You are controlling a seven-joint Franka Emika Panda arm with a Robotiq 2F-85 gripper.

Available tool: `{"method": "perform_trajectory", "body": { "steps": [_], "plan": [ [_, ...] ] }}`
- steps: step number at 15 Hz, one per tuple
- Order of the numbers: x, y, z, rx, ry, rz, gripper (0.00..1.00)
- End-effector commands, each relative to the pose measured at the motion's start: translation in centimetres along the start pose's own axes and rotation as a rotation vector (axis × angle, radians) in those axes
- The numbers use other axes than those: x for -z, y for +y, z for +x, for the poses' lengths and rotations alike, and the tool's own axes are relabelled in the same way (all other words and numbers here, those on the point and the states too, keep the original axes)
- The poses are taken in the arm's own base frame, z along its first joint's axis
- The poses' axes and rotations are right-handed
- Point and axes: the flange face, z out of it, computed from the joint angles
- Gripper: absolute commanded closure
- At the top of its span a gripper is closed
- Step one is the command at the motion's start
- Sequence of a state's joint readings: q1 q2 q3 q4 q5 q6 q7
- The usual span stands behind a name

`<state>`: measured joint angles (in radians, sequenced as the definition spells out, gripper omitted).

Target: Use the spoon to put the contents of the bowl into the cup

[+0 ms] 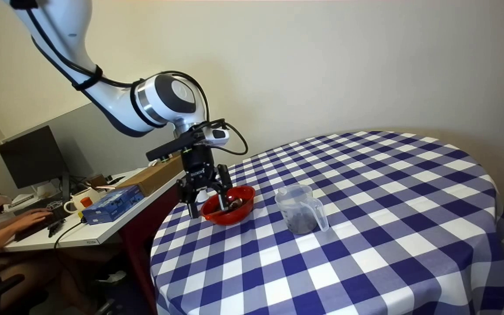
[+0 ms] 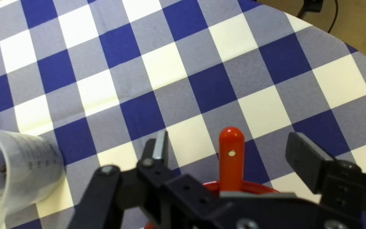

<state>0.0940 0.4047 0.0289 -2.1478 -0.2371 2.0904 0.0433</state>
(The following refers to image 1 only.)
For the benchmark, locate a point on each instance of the white office desk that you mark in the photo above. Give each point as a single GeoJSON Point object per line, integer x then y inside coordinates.
{"type": "Point", "coordinates": [87, 235]}

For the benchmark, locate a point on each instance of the black computer monitor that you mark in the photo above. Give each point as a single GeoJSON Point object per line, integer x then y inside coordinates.
{"type": "Point", "coordinates": [33, 155]}

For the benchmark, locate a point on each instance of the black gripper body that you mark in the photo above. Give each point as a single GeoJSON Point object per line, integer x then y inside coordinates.
{"type": "Point", "coordinates": [199, 167]}

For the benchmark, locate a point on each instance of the black keyboard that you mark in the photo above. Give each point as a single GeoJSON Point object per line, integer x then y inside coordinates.
{"type": "Point", "coordinates": [52, 221]}

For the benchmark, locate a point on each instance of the small brown cardboard box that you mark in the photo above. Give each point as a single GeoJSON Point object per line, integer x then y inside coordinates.
{"type": "Point", "coordinates": [152, 176]}

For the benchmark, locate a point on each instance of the blue tissue box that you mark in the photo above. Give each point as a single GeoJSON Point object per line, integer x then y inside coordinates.
{"type": "Point", "coordinates": [112, 206]}

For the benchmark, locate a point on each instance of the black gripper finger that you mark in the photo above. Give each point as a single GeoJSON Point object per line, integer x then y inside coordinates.
{"type": "Point", "coordinates": [224, 186]}
{"type": "Point", "coordinates": [194, 202]}

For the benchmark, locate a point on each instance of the blue white checkered tablecloth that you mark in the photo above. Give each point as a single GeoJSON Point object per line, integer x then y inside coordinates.
{"type": "Point", "coordinates": [350, 234]}

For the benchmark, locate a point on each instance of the red plastic bowl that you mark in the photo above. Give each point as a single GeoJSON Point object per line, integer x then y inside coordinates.
{"type": "Point", "coordinates": [227, 218]}

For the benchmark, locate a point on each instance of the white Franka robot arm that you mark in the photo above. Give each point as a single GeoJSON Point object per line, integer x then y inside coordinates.
{"type": "Point", "coordinates": [117, 99]}

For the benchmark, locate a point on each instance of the person bare hand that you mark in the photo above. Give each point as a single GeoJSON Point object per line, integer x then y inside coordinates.
{"type": "Point", "coordinates": [30, 220]}

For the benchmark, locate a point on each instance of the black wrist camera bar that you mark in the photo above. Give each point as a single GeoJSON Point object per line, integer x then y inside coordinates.
{"type": "Point", "coordinates": [170, 150]}

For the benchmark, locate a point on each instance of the white mug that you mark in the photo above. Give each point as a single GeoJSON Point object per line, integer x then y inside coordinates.
{"type": "Point", "coordinates": [79, 202]}

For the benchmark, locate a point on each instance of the dark brown food pieces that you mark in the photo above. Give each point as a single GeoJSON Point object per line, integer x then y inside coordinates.
{"type": "Point", "coordinates": [241, 202]}

